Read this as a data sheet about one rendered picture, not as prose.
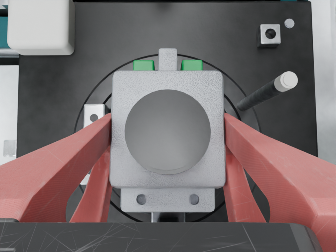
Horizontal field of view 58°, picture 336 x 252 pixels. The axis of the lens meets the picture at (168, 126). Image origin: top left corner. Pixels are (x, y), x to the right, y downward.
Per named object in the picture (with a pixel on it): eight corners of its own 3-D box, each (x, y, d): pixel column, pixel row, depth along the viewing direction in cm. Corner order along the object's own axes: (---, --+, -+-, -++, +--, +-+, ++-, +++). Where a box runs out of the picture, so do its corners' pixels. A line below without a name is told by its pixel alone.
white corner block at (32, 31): (81, 62, 26) (66, 46, 22) (29, 62, 26) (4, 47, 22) (82, 10, 27) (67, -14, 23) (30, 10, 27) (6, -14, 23)
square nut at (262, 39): (276, 48, 25) (281, 44, 24) (257, 48, 25) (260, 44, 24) (276, 29, 25) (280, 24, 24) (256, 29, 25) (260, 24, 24)
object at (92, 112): (109, 134, 22) (105, 132, 20) (88, 134, 22) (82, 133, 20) (109, 106, 22) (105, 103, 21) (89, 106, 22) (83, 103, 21)
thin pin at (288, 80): (248, 111, 22) (299, 88, 14) (237, 111, 22) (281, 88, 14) (248, 100, 22) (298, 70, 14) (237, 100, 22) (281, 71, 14)
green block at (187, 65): (194, 95, 22) (203, 80, 17) (178, 95, 22) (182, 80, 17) (194, 79, 22) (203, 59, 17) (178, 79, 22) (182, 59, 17)
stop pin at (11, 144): (38, 156, 28) (17, 157, 24) (25, 156, 28) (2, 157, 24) (38, 141, 28) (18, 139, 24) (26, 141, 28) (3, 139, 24)
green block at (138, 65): (156, 95, 22) (154, 80, 17) (140, 95, 22) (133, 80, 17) (156, 79, 22) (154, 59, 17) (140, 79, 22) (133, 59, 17)
